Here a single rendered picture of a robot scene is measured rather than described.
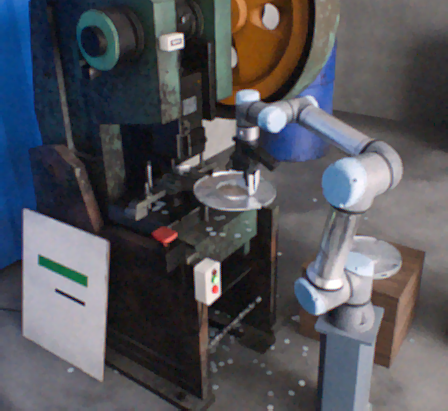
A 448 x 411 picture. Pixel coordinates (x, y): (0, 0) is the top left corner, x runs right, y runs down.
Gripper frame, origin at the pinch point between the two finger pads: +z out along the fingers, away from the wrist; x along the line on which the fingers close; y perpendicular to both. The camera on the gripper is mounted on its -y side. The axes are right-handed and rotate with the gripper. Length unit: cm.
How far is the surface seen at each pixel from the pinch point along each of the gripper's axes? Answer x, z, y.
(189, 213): 10.8, 9.1, 20.0
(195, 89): -3.6, -31.9, 26.3
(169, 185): 7.6, 2.3, 31.7
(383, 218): -149, 80, 3
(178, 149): 7.2, -12.9, 26.5
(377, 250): -55, 43, -27
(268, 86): -33.0, -27.7, 14.3
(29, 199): -7, 46, 147
